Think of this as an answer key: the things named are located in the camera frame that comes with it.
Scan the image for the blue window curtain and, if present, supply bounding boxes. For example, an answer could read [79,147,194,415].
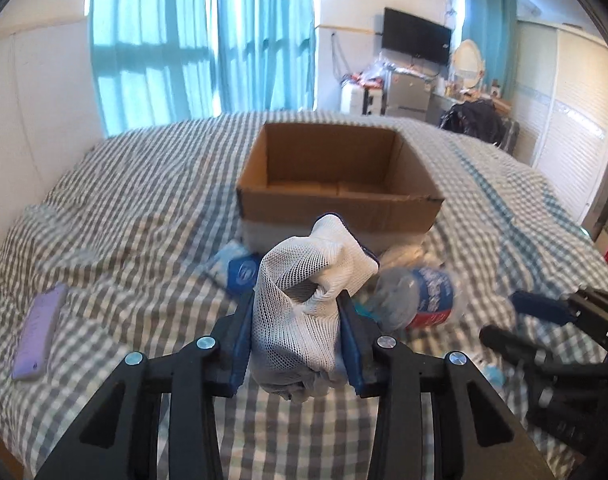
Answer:
[87,0,316,136]

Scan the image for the clear bottle blue red label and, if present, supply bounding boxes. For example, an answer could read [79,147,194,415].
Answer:
[359,266,469,333]

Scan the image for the silver mini fridge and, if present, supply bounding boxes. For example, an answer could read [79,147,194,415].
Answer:
[384,70,432,122]

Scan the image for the purple phone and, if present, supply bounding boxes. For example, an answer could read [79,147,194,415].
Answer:
[11,284,68,382]

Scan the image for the white mesh cloth bundle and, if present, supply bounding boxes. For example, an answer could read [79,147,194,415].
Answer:
[249,214,379,403]

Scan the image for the black wall television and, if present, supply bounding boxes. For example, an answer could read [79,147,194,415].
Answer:
[382,8,453,66]

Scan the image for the brown cardboard box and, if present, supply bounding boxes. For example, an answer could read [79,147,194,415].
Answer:
[237,122,444,254]

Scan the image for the blue white tissue pack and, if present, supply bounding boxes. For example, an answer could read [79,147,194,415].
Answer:
[205,240,261,298]

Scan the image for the blue corner curtain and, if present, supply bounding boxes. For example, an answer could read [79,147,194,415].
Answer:
[462,0,518,101]

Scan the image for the white oval mirror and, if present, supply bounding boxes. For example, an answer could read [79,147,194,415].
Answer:
[451,39,485,89]

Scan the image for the white louvered wardrobe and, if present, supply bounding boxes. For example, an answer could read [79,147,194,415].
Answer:
[511,21,608,223]

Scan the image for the grey white checked bedsheet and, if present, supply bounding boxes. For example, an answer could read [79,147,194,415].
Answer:
[0,113,608,474]

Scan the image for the white storage cabinet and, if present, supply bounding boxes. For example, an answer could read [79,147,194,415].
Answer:
[340,80,383,116]

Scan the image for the black jacket on chair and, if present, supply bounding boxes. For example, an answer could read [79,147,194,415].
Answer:
[439,100,506,148]

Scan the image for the wooden dressing table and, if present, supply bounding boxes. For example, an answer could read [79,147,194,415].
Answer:
[431,79,512,117]

